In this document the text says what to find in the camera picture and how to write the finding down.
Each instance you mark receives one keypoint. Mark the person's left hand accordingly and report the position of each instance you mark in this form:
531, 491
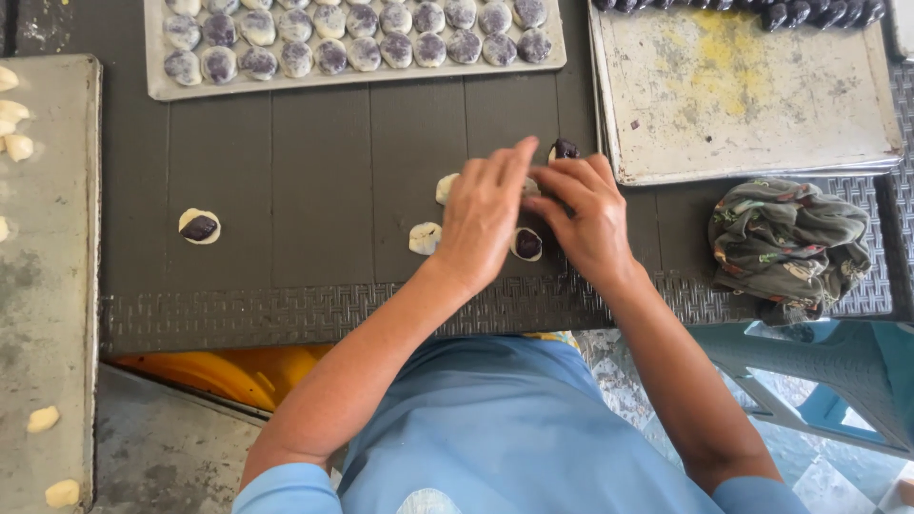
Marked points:
482, 214

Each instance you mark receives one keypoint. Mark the person's right hand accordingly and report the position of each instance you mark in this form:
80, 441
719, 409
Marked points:
596, 221

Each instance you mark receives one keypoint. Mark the small white dough piece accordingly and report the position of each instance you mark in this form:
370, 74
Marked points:
530, 187

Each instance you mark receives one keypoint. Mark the plain white dough lump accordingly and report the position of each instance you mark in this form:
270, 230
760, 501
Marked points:
18, 147
13, 111
62, 493
6, 78
2, 228
446, 188
6, 128
43, 419
425, 238

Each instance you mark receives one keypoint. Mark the dough disc with purple filling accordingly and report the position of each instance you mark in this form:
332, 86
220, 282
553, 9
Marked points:
565, 148
528, 244
199, 226

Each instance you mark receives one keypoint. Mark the grey woven mat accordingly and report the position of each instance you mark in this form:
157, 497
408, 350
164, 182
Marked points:
357, 314

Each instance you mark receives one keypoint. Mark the empty stained metal tray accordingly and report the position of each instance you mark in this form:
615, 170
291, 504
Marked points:
735, 107

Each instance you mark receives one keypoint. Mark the metal tray with filled balls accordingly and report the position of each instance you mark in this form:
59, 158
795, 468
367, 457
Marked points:
357, 84

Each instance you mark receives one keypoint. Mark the crumpled patterned cloth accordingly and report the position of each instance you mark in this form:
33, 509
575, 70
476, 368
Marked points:
789, 246

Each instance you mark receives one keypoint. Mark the person's light blue shirt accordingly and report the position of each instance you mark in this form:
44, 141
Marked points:
500, 428

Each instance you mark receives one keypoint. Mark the group of purple-filled dough balls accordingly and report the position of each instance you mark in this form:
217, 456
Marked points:
357, 39

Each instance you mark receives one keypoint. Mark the row of dark purple fillings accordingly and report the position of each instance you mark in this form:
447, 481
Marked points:
785, 11

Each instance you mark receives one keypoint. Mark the orange plastic container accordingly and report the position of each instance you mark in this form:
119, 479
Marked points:
235, 371

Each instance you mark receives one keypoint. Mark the blue plastic stool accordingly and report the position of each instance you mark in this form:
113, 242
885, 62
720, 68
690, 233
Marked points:
842, 385

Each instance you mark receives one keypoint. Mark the pale tray corner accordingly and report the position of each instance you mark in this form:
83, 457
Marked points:
903, 25

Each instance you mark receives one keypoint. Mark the grey metal sheet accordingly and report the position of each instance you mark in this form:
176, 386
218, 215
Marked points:
171, 450

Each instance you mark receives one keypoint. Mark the long grey metal tray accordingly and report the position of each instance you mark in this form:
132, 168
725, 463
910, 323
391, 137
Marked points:
46, 285

